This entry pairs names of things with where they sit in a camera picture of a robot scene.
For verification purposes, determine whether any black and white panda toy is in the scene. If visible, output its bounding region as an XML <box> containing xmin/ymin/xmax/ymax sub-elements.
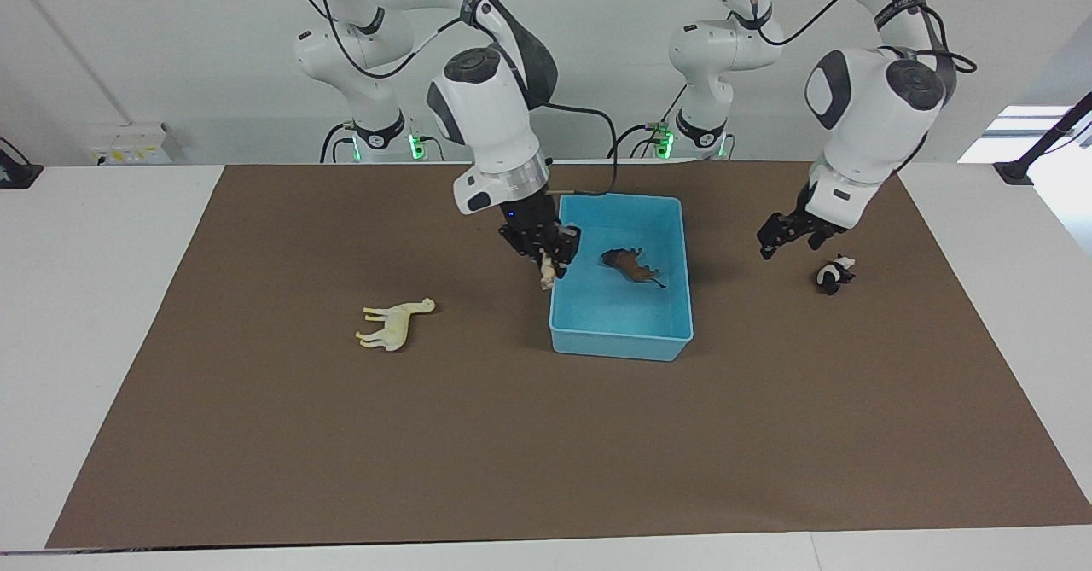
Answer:
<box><xmin>816</xmin><ymin>253</ymin><xmax>857</xmax><ymax>296</ymax></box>

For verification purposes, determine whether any brown lion toy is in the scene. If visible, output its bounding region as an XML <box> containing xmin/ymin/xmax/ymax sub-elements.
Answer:
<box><xmin>600</xmin><ymin>248</ymin><xmax>668</xmax><ymax>290</ymax></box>

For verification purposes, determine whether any cream llama toy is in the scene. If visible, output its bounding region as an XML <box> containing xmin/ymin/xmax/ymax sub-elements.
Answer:
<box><xmin>355</xmin><ymin>297</ymin><xmax>437</xmax><ymax>353</ymax></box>

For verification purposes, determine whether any light blue storage box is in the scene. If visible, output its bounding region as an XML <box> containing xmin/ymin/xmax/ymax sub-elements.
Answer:
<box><xmin>549</xmin><ymin>195</ymin><xmax>694</xmax><ymax>363</ymax></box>

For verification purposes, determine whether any brown table mat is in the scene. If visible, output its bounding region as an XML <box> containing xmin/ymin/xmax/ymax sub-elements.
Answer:
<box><xmin>46</xmin><ymin>161</ymin><xmax>1092</xmax><ymax>550</ymax></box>

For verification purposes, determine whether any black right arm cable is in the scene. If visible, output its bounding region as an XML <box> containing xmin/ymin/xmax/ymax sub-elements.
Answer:
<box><xmin>277</xmin><ymin>0</ymin><xmax>618</xmax><ymax>199</ymax></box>

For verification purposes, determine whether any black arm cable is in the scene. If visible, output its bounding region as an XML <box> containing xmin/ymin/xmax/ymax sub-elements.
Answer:
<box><xmin>277</xmin><ymin>0</ymin><xmax>618</xmax><ymax>199</ymax></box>
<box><xmin>717</xmin><ymin>0</ymin><xmax>979</xmax><ymax>77</ymax></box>

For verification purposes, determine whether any black base cable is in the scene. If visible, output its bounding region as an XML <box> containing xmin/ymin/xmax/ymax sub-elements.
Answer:
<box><xmin>319</xmin><ymin>120</ymin><xmax>356</xmax><ymax>165</ymax></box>
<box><xmin>609</xmin><ymin>82</ymin><xmax>691</xmax><ymax>163</ymax></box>

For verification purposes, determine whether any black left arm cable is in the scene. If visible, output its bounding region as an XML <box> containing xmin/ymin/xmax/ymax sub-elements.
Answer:
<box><xmin>717</xmin><ymin>0</ymin><xmax>979</xmax><ymax>77</ymax></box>

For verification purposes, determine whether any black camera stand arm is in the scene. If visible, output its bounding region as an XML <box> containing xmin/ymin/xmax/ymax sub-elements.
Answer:
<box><xmin>993</xmin><ymin>91</ymin><xmax>1092</xmax><ymax>187</ymax></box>

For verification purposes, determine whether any white wall outlet box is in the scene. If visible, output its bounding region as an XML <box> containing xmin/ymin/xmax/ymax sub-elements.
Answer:
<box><xmin>91</xmin><ymin>122</ymin><xmax>185</xmax><ymax>167</ymax></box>

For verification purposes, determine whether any black desk clamp mount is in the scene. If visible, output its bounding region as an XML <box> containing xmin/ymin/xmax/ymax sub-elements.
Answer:
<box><xmin>0</xmin><ymin>137</ymin><xmax>44</xmax><ymax>190</ymax></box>

